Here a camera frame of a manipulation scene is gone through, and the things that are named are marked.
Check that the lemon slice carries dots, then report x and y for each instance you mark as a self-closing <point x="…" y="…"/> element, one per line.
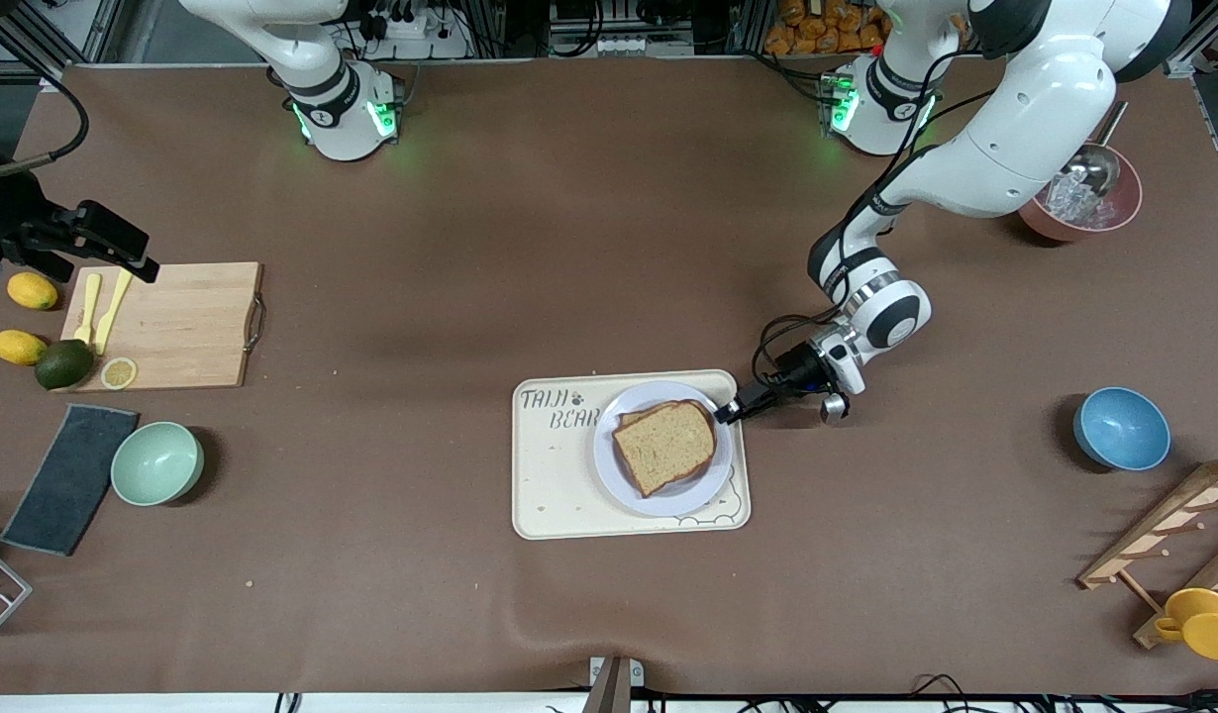
<point x="119" y="373"/>

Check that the pile of orange packets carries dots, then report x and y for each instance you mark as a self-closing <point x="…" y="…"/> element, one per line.
<point x="827" y="25"/>

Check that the white round plate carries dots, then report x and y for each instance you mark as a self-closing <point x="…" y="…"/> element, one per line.
<point x="619" y="485"/>

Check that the wooden cutting board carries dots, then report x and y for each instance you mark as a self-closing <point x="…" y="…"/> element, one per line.
<point x="183" y="327"/>

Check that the cream tray with bear print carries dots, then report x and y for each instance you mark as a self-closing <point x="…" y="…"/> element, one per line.
<point x="550" y="475"/>

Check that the pink bowl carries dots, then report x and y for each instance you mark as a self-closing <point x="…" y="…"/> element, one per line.
<point x="1124" y="213"/>

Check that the plain brown bread slice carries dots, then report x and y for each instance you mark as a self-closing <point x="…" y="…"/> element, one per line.
<point x="663" y="446"/>

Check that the yellow plastic knife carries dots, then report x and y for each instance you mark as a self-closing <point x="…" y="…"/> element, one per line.
<point x="112" y="317"/>

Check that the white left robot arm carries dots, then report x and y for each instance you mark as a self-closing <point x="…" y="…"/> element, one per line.
<point x="1015" y="149"/>

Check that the yellow lemon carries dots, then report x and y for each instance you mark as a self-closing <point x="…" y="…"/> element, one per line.
<point x="32" y="292"/>
<point x="19" y="347"/>

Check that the blue bowl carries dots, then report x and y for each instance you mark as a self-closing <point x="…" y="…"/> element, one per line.
<point x="1122" y="428"/>

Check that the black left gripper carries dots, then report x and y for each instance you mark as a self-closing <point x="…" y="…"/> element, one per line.
<point x="793" y="370"/>

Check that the mint green bowl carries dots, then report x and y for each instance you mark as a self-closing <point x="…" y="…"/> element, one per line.
<point x="156" y="463"/>

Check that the yellow plastic fork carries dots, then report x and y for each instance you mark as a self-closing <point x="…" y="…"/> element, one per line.
<point x="89" y="307"/>

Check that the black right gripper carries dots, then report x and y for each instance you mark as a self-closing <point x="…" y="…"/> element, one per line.
<point x="13" y="209"/>

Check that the yellow cup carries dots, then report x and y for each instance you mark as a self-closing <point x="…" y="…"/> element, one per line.
<point x="1203" y="624"/>

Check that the wooden peg rack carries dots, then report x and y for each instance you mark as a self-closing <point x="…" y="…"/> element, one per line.
<point x="1164" y="525"/>

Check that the clear ice cubes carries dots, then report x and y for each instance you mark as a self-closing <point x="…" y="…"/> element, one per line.
<point x="1079" y="203"/>

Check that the white power strip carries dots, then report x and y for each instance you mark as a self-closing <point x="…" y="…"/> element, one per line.
<point x="411" y="30"/>

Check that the metal scoop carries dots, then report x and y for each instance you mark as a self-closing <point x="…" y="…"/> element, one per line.
<point x="1099" y="173"/>

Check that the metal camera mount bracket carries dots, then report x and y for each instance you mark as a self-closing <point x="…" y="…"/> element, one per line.
<point x="614" y="683"/>

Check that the green avocado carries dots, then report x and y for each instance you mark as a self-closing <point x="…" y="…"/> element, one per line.
<point x="64" y="364"/>

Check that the dark grey cloth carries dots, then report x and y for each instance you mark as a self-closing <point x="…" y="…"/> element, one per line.
<point x="69" y="480"/>

